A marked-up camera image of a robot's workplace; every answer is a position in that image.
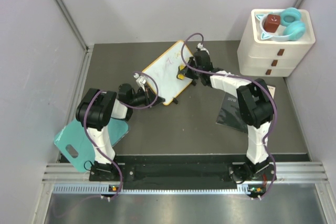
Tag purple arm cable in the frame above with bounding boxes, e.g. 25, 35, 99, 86
181, 33, 278, 201
82, 70, 159, 201

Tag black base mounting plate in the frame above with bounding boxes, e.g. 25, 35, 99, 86
84, 155, 275, 190

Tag yellow black whiteboard eraser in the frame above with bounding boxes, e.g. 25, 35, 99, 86
176, 65, 187, 80

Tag black sheet with white label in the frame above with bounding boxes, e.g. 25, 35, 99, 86
267, 85, 276, 100

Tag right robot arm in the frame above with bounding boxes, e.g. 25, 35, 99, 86
177, 50, 274, 180

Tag teal cutting board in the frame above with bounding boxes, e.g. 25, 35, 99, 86
54, 118, 129, 173

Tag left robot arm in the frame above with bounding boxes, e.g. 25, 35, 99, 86
76, 83, 165, 180

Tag grey slotted cable duct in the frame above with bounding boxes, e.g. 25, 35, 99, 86
53, 184, 250, 195

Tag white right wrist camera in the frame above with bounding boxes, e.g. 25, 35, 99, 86
196, 42, 209, 55

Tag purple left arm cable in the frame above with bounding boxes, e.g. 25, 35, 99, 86
82, 70, 159, 201

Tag white three-drawer organizer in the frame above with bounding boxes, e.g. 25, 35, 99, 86
237, 9, 316, 77

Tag yellow framed whiteboard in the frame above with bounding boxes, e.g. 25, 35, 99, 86
142, 40, 192, 105

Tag brown cube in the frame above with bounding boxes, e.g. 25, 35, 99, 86
263, 14, 280, 33

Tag teal white cat-ear headphones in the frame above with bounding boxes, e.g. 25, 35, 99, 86
255, 7, 306, 42

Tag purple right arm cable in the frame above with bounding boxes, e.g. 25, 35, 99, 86
181, 33, 278, 201

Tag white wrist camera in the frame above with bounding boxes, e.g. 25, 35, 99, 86
196, 42, 209, 55
133, 73, 146, 91

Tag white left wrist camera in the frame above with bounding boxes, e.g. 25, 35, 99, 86
133, 73, 146, 91

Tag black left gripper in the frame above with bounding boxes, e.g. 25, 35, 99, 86
129, 86, 165, 108

